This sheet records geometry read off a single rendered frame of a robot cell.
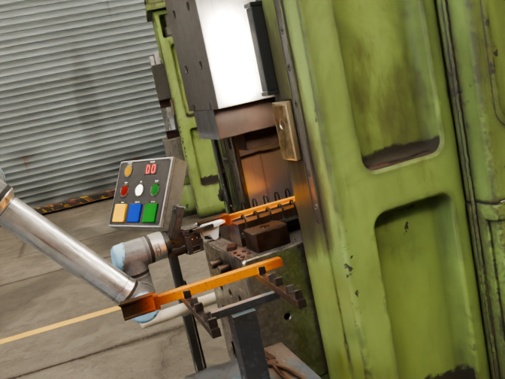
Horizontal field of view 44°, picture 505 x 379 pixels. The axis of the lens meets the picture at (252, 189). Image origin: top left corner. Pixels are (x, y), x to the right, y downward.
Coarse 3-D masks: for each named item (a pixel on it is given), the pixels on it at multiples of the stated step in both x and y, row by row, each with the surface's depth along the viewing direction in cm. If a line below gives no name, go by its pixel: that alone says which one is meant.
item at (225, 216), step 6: (288, 198) 214; (294, 198) 212; (270, 204) 210; (276, 204) 210; (282, 204) 211; (246, 210) 207; (252, 210) 207; (258, 210) 207; (222, 216) 203; (228, 216) 203; (234, 216) 204; (198, 222) 201; (204, 222) 200; (228, 222) 203
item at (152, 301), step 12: (252, 264) 168; (264, 264) 166; (276, 264) 168; (216, 276) 164; (228, 276) 163; (240, 276) 164; (180, 288) 160; (192, 288) 160; (204, 288) 161; (132, 300) 155; (144, 300) 157; (156, 300) 156; (168, 300) 158; (132, 312) 156; (144, 312) 156
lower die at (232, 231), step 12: (288, 204) 210; (252, 216) 205; (264, 216) 202; (276, 216) 203; (288, 216) 205; (228, 228) 207; (240, 228) 199; (288, 228) 206; (300, 228) 207; (228, 240) 211; (240, 240) 199
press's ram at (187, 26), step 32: (192, 0) 183; (224, 0) 185; (192, 32) 190; (224, 32) 185; (192, 64) 198; (224, 64) 186; (256, 64) 190; (192, 96) 206; (224, 96) 187; (256, 96) 191
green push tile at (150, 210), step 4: (148, 204) 241; (152, 204) 239; (156, 204) 237; (144, 208) 242; (148, 208) 240; (152, 208) 238; (156, 208) 237; (144, 212) 241; (148, 212) 239; (152, 212) 238; (156, 212) 237; (144, 216) 240; (148, 216) 239; (152, 216) 237; (144, 220) 240; (148, 220) 238; (152, 220) 237
